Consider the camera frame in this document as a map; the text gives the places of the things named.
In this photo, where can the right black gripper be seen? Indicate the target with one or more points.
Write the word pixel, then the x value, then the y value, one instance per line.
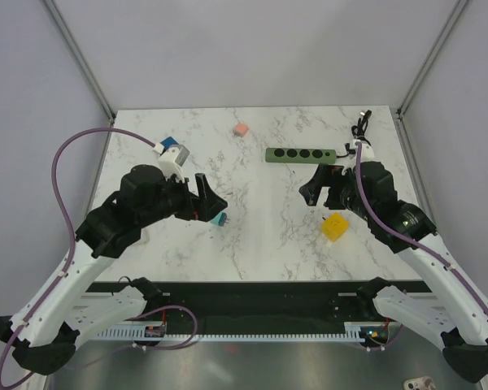
pixel 325 175

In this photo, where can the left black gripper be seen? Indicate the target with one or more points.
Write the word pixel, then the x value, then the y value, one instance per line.
pixel 201 207

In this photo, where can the teal plug cube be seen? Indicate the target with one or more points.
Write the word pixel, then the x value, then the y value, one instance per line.
pixel 220 219

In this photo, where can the green power strip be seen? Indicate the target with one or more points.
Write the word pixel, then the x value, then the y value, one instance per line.
pixel 300 156

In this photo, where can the blue plug cube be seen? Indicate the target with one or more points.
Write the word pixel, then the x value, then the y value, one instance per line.
pixel 168 142

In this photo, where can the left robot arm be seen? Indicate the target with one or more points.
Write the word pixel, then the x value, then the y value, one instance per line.
pixel 45 334

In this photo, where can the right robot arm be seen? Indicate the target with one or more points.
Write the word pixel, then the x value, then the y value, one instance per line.
pixel 459 327

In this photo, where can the yellow plug cube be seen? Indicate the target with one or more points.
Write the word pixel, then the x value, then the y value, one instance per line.
pixel 334 227

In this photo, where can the pink plug cube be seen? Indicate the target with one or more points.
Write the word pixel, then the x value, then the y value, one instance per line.
pixel 240 129

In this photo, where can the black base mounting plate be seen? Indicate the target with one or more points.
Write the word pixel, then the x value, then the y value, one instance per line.
pixel 259 308

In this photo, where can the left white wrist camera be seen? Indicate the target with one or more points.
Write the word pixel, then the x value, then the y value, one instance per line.
pixel 171 159

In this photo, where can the right aluminium frame post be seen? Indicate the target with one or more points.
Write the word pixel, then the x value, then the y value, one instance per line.
pixel 442 38

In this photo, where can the aluminium frame post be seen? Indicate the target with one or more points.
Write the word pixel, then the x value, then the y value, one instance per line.
pixel 442 38
pixel 75 51

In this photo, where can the white slotted cable duct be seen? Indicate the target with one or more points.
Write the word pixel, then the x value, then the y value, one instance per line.
pixel 139 333

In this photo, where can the left aluminium frame post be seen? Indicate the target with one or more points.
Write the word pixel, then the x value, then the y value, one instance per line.
pixel 75 51

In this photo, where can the smartphone with camera lenses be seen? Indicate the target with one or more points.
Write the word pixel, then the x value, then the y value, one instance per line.
pixel 420 383

